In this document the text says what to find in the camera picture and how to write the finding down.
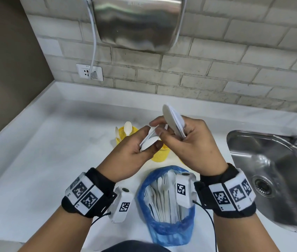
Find person's right hand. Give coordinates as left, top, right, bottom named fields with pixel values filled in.
left=149, top=115, right=229, bottom=177

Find person's left hand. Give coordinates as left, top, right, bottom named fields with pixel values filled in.
left=96, top=125, right=164, bottom=183

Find stack of white spoons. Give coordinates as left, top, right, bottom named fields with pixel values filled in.
left=162, top=103, right=187, bottom=141

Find blue plastic bag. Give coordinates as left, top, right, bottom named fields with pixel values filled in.
left=137, top=165, right=196, bottom=246

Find person's dark shorts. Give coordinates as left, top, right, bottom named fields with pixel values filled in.
left=106, top=240, right=173, bottom=252

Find black right wristband with markers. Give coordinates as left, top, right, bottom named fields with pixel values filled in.
left=194, top=163, right=257, bottom=218

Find black wristband with markers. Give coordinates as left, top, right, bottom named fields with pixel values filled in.
left=61, top=168, right=117, bottom=218
left=194, top=163, right=257, bottom=218

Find black left wristband with markers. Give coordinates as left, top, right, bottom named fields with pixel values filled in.
left=61, top=168, right=117, bottom=218

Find stainless steel sink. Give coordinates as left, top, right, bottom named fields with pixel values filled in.
left=226, top=129, right=297, bottom=235

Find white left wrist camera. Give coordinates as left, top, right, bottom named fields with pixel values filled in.
left=108, top=187, right=134, bottom=223

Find black left wrist camera cable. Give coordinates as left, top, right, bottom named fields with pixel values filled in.
left=91, top=212, right=112, bottom=226

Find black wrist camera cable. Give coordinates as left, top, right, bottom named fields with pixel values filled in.
left=91, top=212, right=112, bottom=226
left=192, top=201, right=218, bottom=252

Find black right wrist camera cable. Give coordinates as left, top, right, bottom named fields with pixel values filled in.
left=192, top=201, right=218, bottom=252

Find white wall socket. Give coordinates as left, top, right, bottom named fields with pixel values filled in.
left=76, top=63, right=104, bottom=82

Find white plug with cable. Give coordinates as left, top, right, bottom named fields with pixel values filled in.
left=81, top=0, right=99, bottom=79

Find stainless steel wall appliance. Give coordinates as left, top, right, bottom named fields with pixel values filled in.
left=90, top=0, right=187, bottom=52

